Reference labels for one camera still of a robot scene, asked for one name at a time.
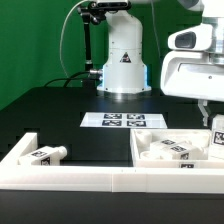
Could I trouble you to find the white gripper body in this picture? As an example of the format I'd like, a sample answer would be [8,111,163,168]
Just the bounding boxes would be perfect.
[160,22,224,101]

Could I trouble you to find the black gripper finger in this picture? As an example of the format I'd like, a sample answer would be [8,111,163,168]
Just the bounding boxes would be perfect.
[198,99,210,127]

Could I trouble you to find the white square tabletop panel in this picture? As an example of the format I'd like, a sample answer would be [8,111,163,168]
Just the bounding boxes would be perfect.
[130,129,224,169]

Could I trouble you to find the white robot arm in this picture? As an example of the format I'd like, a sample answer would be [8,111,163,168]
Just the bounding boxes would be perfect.
[96,0,224,119]

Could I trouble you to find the white sheet with fiducial tags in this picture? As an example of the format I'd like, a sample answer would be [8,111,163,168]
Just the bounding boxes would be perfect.
[80,112,167,129]

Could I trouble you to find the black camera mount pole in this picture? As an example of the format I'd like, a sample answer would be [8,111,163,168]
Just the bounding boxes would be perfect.
[78,2,106,88]

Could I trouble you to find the black cables on table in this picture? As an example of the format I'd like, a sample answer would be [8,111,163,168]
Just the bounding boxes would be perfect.
[43,70,92,88]

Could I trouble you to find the white cable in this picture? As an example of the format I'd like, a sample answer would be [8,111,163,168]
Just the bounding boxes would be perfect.
[59,0,91,79]

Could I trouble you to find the white U-shaped fence wall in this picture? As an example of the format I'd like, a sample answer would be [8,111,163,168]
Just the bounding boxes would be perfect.
[0,133,224,194]

